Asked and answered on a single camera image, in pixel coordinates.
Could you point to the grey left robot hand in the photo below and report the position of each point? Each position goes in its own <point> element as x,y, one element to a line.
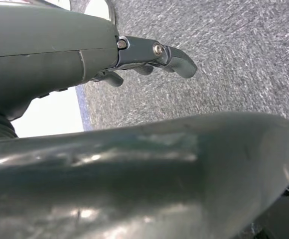
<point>47,49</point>

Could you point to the dark robot lower body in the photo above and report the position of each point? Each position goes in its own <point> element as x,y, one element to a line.
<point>283,217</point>

